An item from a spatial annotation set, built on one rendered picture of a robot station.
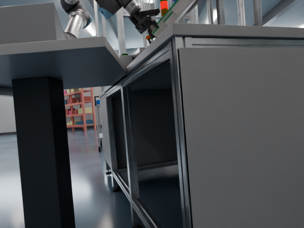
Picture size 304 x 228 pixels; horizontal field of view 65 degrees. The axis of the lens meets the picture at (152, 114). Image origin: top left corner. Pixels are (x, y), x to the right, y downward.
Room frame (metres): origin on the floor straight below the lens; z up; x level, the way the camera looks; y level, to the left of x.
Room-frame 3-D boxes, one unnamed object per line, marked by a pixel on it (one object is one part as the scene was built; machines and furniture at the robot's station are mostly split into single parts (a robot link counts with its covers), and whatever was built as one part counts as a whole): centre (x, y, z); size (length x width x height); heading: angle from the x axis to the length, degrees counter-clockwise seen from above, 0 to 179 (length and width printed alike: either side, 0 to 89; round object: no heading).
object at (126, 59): (1.39, 0.15, 0.93); 0.21 x 0.07 x 0.06; 18
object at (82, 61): (1.09, 0.45, 0.84); 0.90 x 0.70 x 0.03; 179
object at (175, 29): (1.51, -0.51, 0.85); 1.50 x 1.41 x 0.03; 18
